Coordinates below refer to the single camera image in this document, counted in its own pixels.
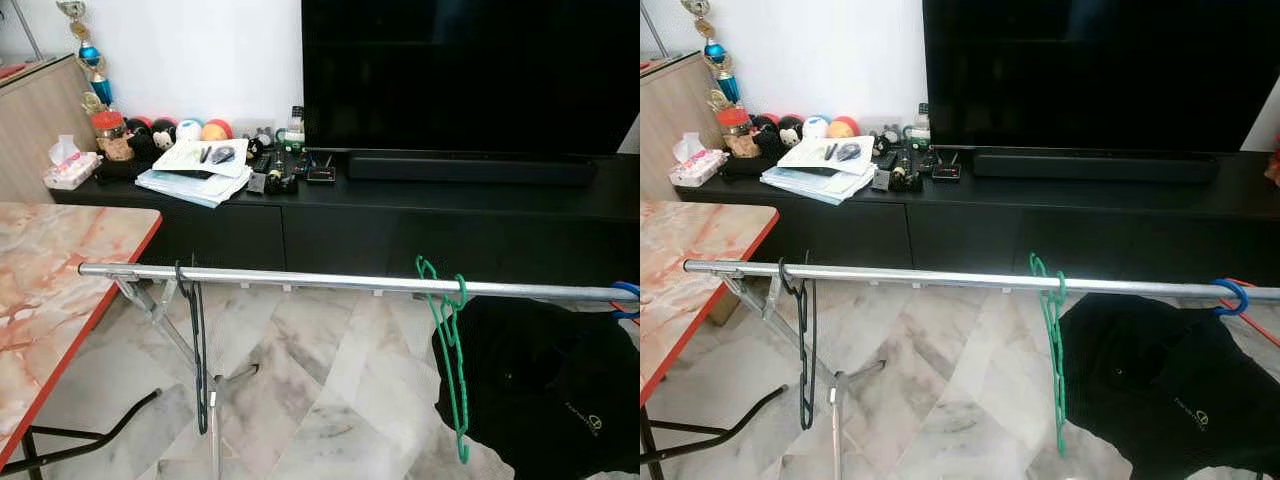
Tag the black mouse plush toy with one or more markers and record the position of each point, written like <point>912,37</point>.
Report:
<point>163,135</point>
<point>790,132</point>

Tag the silver metal clothes rack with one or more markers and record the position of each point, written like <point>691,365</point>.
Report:
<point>920,277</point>
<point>300,281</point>

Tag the black soundbar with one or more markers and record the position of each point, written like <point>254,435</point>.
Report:
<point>470,168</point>
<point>1095,165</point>

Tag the pink tissue pack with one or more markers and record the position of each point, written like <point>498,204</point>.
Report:
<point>698,170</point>
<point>70,172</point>

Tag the black polo shirt gold logo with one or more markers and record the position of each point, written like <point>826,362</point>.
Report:
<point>540,380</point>
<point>1160,390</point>

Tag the black flat television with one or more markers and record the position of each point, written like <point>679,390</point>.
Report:
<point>1090,70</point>
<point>470,70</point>

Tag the thin black hanger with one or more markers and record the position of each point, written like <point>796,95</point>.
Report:
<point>806,410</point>
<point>201,415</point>

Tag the light wooden cabinet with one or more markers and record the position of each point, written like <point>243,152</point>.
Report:
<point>675,125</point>
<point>40,130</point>

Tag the white blue ball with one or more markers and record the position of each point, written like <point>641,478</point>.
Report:
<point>189,130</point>
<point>816,128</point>

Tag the marble top folding table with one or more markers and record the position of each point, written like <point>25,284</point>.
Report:
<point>50,280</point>
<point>690,270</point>

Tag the gold blue trophy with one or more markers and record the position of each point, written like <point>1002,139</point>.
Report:
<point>716,52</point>
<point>90,55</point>

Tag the white paper stack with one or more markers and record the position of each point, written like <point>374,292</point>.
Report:
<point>815,180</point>
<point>190,182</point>

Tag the red lid glass jar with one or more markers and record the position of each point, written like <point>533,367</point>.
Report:
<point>108,125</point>
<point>734,122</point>

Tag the black gold desk gadget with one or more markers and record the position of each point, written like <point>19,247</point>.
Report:
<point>907,177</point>
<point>283,180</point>

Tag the blue plastic hanger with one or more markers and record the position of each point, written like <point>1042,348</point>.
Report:
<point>1240,290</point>
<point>625,287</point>

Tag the red plastic hanger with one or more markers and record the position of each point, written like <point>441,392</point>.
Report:
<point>1265,325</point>

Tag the green plastic hanger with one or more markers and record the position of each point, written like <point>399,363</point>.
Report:
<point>1056,370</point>
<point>458,400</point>

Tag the small clear bottle green band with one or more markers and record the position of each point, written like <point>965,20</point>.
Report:
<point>295,130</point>
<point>919,128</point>

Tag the black box red display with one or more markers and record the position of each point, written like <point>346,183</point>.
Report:
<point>947,169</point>
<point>321,172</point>

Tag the orange yellow ball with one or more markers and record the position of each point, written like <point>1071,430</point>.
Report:
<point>844,128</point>
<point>217,130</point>

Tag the red packet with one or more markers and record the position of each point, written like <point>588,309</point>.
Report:
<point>12,70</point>
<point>650,65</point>

